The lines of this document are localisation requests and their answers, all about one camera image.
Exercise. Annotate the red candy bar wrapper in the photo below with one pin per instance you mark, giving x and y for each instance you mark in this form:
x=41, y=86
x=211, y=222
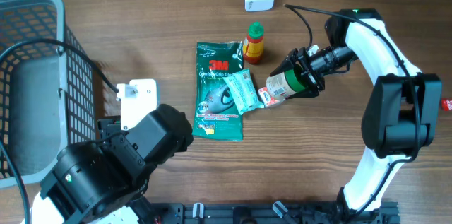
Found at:
x=446, y=104

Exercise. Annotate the green 3M gloves package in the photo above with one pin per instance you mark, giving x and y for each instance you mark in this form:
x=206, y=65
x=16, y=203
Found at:
x=216, y=116

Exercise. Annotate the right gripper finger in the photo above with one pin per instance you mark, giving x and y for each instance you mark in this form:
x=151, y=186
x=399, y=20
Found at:
x=306, y=93
x=291, y=62

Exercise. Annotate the white wet wipes pack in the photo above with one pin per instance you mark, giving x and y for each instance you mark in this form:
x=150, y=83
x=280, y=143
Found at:
x=243, y=91

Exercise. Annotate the grey plastic shopping basket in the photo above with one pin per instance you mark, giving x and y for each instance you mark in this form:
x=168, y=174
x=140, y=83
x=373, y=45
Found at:
x=47, y=98

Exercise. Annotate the green lid jar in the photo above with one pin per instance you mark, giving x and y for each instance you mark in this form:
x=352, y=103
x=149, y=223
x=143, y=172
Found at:
x=285, y=84

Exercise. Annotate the red sriracha sauce bottle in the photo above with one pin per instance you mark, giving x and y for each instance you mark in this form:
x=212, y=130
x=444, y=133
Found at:
x=253, y=43

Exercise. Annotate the red patterned small box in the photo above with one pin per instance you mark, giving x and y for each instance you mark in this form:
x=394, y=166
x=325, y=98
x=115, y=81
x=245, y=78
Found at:
x=267, y=99

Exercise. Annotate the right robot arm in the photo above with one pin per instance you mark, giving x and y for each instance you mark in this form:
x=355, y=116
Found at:
x=401, y=114

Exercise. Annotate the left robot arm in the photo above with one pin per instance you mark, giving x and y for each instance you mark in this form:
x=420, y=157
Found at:
x=92, y=179

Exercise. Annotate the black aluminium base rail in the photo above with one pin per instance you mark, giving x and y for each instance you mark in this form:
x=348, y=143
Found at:
x=322, y=212

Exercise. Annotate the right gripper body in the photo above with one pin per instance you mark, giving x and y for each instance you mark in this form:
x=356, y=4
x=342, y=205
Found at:
x=311, y=78

